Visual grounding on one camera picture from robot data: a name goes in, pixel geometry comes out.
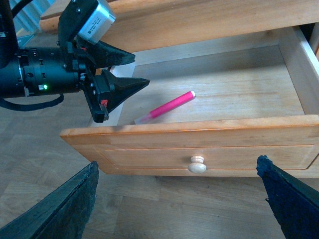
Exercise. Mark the wooden top drawer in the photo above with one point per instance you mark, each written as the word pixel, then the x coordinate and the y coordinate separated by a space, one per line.
pixel 256 94

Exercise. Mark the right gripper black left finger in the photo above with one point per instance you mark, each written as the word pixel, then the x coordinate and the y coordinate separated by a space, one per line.
pixel 63 214

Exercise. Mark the pink marker pen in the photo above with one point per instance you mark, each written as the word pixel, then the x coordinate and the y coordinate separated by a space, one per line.
pixel 167 107

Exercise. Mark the round wooden drawer knob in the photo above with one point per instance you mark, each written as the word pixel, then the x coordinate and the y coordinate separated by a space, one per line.
pixel 197 165

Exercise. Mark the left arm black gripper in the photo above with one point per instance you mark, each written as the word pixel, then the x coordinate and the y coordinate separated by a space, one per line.
pixel 106 91

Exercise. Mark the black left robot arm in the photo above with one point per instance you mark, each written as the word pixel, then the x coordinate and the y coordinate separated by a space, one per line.
pixel 33 78

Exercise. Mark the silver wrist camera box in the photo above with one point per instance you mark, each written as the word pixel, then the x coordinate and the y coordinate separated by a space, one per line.
pixel 98 23

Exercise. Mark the wooden nightstand dresser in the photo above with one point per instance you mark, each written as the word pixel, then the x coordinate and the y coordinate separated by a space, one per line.
pixel 149 24

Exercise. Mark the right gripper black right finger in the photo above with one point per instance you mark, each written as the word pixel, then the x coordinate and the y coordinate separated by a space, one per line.
pixel 295 205

